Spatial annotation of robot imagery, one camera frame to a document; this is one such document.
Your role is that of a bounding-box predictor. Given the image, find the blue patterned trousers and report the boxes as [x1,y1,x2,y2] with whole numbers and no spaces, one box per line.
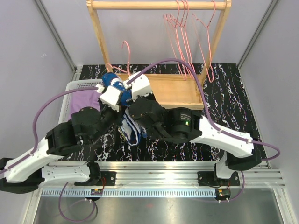
[102,72,147,146]

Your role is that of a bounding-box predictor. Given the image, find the purple trousers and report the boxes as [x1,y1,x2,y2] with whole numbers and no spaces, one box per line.
[68,90,100,119]

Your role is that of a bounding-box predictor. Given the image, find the pink wire hanger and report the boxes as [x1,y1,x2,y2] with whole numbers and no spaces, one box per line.
[105,41,132,77]
[174,0,194,70]
[192,0,216,83]
[163,0,190,80]

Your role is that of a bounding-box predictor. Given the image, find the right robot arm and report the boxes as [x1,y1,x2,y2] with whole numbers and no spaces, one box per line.
[128,98,262,186]

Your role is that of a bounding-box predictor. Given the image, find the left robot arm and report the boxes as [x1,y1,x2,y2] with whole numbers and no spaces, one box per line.
[0,105,125,194]

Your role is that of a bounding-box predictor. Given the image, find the wooden clothes rack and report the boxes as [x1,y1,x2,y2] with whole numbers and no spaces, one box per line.
[86,0,232,110]

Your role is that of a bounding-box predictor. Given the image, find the white plastic basket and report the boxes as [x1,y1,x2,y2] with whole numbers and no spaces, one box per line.
[57,78,105,126]

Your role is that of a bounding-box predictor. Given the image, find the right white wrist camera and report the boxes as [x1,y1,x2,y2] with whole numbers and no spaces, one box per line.
[123,72,153,95]

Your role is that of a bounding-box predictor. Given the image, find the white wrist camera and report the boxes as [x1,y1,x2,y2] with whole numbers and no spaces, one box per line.
[123,72,153,95]
[95,84,122,112]

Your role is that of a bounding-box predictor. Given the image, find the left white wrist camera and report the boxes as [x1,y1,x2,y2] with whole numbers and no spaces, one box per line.
[95,84,122,112]

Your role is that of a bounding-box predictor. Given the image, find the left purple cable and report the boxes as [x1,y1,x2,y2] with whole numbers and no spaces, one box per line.
[0,86,101,221]

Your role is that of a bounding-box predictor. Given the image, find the aluminium rail frame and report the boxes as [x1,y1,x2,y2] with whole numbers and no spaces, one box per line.
[31,160,287,189]

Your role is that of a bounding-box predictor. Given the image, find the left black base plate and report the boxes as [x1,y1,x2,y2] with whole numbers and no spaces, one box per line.
[74,171,117,186]

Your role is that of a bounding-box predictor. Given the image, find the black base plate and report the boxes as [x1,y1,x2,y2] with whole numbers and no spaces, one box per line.
[197,171,241,188]
[74,171,117,186]

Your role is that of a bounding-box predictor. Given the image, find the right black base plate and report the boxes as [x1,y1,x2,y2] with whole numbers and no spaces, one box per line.
[197,171,241,188]

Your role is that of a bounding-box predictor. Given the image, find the white slotted cable duct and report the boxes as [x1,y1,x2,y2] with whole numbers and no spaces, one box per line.
[42,188,228,198]

